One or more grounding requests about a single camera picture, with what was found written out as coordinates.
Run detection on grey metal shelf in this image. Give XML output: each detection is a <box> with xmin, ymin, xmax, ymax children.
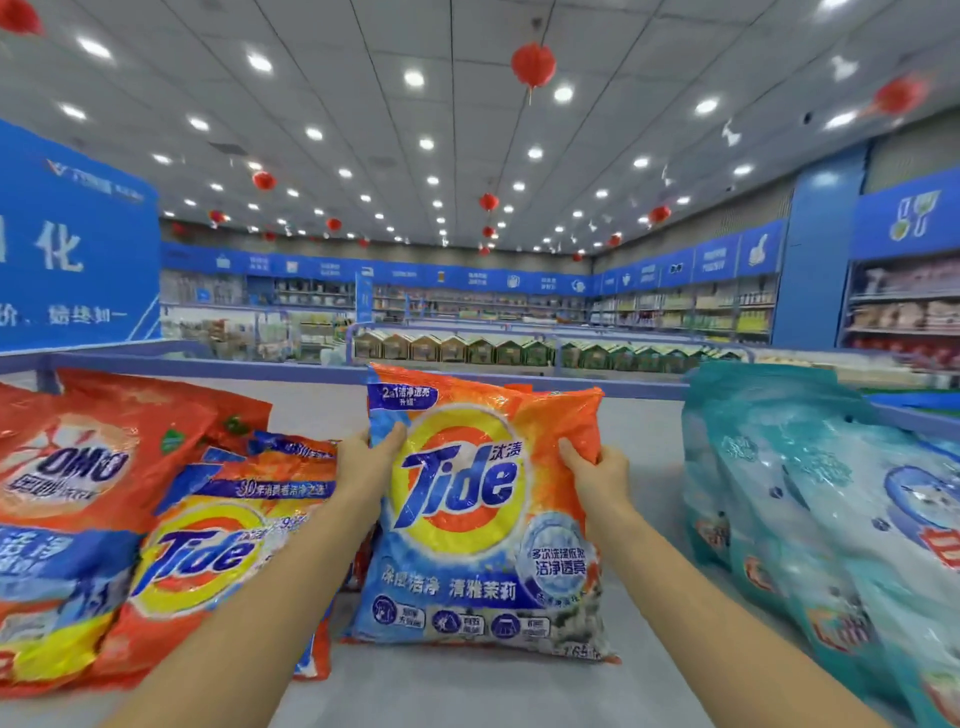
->
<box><xmin>0</xmin><ymin>337</ymin><xmax>960</xmax><ymax>728</ymax></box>

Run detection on blue aisle sign board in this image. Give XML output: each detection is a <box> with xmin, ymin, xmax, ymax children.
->
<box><xmin>0</xmin><ymin>120</ymin><xmax>162</xmax><ymax>354</ymax></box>

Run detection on rows of round ceiling lights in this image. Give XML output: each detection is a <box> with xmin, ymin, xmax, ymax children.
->
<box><xmin>0</xmin><ymin>0</ymin><xmax>902</xmax><ymax>249</ymax></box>

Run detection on person's left hand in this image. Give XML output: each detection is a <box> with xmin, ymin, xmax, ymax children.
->
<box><xmin>333</xmin><ymin>424</ymin><xmax>410</xmax><ymax>521</ymax></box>

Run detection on wall shelf of detergent bottles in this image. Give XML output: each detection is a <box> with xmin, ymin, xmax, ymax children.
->
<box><xmin>592</xmin><ymin>255</ymin><xmax>960</xmax><ymax>366</ymax></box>

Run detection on orange Tide bag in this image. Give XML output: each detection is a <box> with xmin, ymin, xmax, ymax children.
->
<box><xmin>348</xmin><ymin>364</ymin><xmax>617</xmax><ymax>662</ymax></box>

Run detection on row of cream containers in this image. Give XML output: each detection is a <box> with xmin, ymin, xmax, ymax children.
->
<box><xmin>735</xmin><ymin>348</ymin><xmax>932</xmax><ymax>392</ymax></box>

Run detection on blue wall sign band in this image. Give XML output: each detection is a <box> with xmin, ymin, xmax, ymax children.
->
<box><xmin>157</xmin><ymin>243</ymin><xmax>594</xmax><ymax>297</ymax></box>

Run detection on large red paper lantern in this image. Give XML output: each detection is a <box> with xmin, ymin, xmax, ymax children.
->
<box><xmin>874</xmin><ymin>75</ymin><xmax>927</xmax><ymax>117</ymax></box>
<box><xmin>510</xmin><ymin>42</ymin><xmax>558</xmax><ymax>92</ymax></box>

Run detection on blue pillar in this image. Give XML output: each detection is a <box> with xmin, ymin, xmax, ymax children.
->
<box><xmin>772</xmin><ymin>142</ymin><xmax>869</xmax><ymax>351</ymax></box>

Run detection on blue wall shelving unit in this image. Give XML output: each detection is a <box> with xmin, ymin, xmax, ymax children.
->
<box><xmin>588</xmin><ymin>165</ymin><xmax>960</xmax><ymax>369</ymax></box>

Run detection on row of green boxes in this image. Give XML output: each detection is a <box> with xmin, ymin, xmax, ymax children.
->
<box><xmin>352</xmin><ymin>330</ymin><xmax>707</xmax><ymax>374</ymax></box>

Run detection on rows of small red lanterns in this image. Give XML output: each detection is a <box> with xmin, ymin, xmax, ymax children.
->
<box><xmin>0</xmin><ymin>0</ymin><xmax>677</xmax><ymax>257</ymax></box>

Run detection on person's right hand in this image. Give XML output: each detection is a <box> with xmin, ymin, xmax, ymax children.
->
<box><xmin>558</xmin><ymin>435</ymin><xmax>639</xmax><ymax>542</ymax></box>

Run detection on person's right forearm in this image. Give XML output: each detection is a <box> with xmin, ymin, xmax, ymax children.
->
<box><xmin>585</xmin><ymin>517</ymin><xmax>887</xmax><ymax>728</ymax></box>

